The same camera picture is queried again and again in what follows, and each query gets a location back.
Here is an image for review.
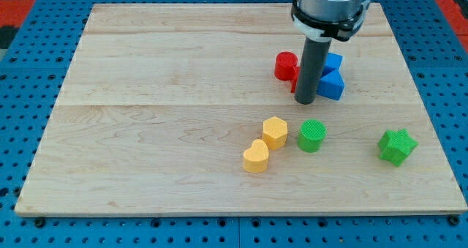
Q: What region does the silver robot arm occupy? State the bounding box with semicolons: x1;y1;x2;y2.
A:
291;0;370;42

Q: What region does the green star block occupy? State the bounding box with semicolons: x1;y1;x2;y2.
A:
378;129;418;167

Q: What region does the yellow hexagon block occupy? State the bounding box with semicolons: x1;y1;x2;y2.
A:
262;116;288;150

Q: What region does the yellow heart block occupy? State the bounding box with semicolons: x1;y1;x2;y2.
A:
242;139;269;173

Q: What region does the wooden board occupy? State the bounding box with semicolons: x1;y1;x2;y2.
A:
15;4;467;217

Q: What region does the red cylinder block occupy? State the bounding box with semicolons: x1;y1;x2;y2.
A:
274;51;298;81

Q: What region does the red block behind rod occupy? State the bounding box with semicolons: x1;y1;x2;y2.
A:
290;66;300;93

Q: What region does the green cylinder block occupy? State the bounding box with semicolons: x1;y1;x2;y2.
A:
297;119;327;153

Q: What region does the blue triangle block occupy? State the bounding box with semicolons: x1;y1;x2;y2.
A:
317;69;345;100

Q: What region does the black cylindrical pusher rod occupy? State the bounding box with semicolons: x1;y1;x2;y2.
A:
295;38;331;105

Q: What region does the blue cube block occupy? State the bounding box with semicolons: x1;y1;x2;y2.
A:
322;53;343;77

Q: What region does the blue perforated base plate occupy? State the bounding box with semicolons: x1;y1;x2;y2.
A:
1;0;467;247

